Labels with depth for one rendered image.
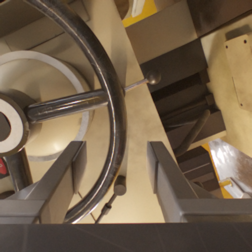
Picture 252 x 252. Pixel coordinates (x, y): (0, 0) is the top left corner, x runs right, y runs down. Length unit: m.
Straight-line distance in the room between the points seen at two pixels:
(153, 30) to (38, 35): 0.78
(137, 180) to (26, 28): 0.48
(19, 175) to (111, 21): 0.37
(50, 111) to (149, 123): 0.29
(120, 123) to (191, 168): 1.17
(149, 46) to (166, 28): 0.14
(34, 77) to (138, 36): 0.85
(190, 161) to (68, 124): 1.08
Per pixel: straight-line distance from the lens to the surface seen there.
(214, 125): 1.30
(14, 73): 0.39
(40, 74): 0.37
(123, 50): 0.46
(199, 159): 1.36
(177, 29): 1.19
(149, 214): 0.62
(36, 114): 0.27
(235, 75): 0.97
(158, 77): 0.42
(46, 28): 0.49
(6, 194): 0.63
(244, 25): 0.89
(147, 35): 1.15
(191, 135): 0.65
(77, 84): 0.37
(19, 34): 0.52
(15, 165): 0.32
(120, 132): 0.23
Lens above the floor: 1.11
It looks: 5 degrees up
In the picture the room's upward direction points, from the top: 113 degrees counter-clockwise
